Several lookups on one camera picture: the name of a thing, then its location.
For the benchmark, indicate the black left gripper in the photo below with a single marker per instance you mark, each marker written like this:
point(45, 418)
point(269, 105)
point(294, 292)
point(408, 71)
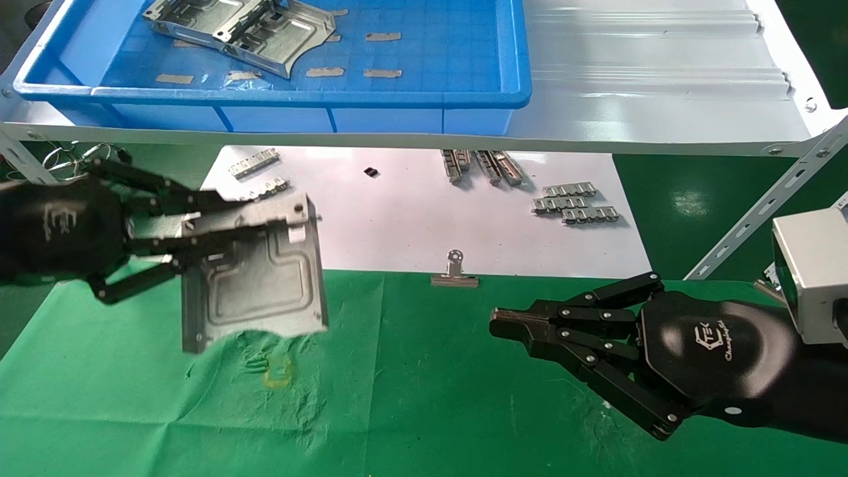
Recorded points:
point(59, 228)

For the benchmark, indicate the small toothed metal strip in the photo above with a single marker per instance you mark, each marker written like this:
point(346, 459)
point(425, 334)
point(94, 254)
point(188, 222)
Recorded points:
point(254, 163)
point(560, 205)
point(570, 191)
point(591, 215)
point(268, 188)

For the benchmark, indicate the silver stamped metal plate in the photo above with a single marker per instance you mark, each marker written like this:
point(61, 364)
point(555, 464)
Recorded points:
point(175, 16)

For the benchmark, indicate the notched stamped metal plate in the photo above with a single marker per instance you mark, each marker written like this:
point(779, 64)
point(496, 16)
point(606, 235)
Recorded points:
point(291, 33)

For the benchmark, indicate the green table cloth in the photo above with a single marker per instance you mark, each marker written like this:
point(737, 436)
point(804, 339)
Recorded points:
point(411, 384)

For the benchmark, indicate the blue plastic bin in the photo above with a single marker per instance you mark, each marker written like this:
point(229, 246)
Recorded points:
point(411, 99)

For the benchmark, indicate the white slotted steel post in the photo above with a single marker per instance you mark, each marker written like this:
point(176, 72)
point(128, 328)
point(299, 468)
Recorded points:
point(762, 205)
point(23, 159)

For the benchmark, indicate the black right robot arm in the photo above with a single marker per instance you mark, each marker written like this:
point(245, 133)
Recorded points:
point(821, 397)

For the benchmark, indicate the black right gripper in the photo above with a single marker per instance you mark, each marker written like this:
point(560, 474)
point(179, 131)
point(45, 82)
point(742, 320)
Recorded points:
point(715, 351)

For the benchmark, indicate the short grey metal rail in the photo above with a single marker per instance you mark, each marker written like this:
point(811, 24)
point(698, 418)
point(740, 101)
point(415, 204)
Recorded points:
point(451, 165)
point(466, 159)
point(510, 169)
point(488, 167)

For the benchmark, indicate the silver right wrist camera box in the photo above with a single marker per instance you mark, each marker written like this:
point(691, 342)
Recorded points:
point(818, 278)

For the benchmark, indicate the grey stamped metal plate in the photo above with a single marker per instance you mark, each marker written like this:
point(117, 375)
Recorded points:
point(265, 291)

